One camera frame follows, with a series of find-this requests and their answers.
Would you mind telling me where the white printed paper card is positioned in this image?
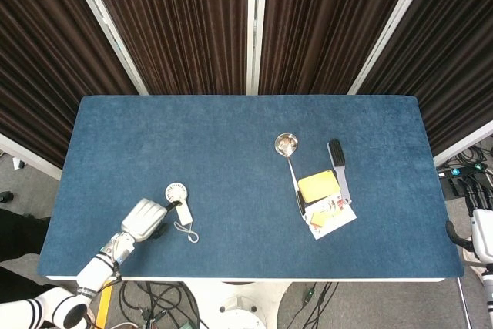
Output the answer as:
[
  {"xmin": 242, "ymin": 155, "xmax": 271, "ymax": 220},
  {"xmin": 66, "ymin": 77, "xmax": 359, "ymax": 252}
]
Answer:
[{"xmin": 304, "ymin": 193, "xmax": 357, "ymax": 240}]

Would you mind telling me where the black electronic device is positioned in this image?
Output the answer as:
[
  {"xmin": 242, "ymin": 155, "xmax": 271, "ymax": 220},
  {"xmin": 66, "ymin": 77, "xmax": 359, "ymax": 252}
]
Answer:
[{"xmin": 438, "ymin": 169, "xmax": 469, "ymax": 201}]

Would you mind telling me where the white partition frame post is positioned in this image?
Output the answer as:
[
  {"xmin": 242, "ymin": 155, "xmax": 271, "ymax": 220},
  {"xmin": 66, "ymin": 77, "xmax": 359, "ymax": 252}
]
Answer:
[
  {"xmin": 0, "ymin": 132, "xmax": 63, "ymax": 182},
  {"xmin": 433, "ymin": 119, "xmax": 493, "ymax": 168},
  {"xmin": 246, "ymin": 0, "xmax": 270, "ymax": 96},
  {"xmin": 347, "ymin": 0, "xmax": 439, "ymax": 96},
  {"xmin": 62, "ymin": 0, "xmax": 149, "ymax": 96}
]

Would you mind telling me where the dark brown pleated curtain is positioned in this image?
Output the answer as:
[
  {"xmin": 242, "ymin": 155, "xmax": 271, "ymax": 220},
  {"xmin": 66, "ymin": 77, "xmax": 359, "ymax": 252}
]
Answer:
[
  {"xmin": 0, "ymin": 0, "xmax": 139, "ymax": 170},
  {"xmin": 82, "ymin": 0, "xmax": 250, "ymax": 96},
  {"xmin": 357, "ymin": 0, "xmax": 493, "ymax": 156},
  {"xmin": 258, "ymin": 0, "xmax": 421, "ymax": 96}
]

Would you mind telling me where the yellow sponge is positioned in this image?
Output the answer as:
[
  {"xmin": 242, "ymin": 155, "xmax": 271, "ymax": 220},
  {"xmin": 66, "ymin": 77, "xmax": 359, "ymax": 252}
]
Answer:
[{"xmin": 297, "ymin": 170, "xmax": 342, "ymax": 204}]

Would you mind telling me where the black floor cable bundle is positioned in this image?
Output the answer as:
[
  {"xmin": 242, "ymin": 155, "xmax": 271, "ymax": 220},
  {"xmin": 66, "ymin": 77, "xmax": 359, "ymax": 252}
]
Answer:
[{"xmin": 117, "ymin": 280, "xmax": 205, "ymax": 329}]

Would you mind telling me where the black cable with green light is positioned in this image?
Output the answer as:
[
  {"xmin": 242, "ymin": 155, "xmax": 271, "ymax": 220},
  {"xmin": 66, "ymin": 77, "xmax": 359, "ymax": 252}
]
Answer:
[{"xmin": 292, "ymin": 280, "xmax": 336, "ymax": 329}]

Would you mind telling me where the yellow flat strip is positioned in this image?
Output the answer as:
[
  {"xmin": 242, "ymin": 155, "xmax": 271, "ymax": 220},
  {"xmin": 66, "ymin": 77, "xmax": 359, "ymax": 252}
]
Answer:
[{"xmin": 94, "ymin": 284, "xmax": 113, "ymax": 328}]

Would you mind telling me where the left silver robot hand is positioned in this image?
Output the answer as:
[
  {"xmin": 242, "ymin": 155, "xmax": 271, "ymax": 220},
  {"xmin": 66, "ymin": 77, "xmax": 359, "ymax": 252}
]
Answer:
[{"xmin": 120, "ymin": 197, "xmax": 185, "ymax": 243}]

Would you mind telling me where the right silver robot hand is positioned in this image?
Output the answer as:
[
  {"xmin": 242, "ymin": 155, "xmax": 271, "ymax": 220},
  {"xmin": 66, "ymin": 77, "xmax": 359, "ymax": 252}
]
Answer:
[{"xmin": 445, "ymin": 208, "xmax": 493, "ymax": 263}]

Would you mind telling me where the white handheld fan with lanyard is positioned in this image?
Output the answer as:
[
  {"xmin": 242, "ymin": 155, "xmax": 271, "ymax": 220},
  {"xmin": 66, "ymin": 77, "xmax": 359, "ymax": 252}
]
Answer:
[{"xmin": 165, "ymin": 183, "xmax": 200, "ymax": 244}]

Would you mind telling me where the white pedestal base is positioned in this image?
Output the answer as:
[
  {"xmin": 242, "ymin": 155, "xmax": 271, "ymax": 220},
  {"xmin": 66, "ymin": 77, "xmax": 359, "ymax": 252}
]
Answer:
[{"xmin": 218, "ymin": 280, "xmax": 290, "ymax": 329}]

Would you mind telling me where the grey brush with black bristles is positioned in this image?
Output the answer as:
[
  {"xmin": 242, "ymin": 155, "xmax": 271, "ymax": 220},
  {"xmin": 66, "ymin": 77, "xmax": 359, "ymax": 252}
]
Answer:
[{"xmin": 327, "ymin": 139, "xmax": 353, "ymax": 206}]

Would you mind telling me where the blue fabric table cover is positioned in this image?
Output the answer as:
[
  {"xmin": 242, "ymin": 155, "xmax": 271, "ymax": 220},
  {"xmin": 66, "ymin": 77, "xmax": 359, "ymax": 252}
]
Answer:
[{"xmin": 36, "ymin": 94, "xmax": 464, "ymax": 280}]

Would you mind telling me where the black trousers leg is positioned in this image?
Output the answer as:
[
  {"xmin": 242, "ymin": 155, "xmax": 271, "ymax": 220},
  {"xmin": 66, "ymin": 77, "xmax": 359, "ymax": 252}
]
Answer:
[{"xmin": 0, "ymin": 207, "xmax": 59, "ymax": 303}]

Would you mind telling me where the stainless steel ladle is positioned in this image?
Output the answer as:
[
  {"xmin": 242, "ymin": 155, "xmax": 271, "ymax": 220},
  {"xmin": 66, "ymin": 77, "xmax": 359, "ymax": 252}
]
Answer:
[{"xmin": 273, "ymin": 133, "xmax": 307, "ymax": 224}]

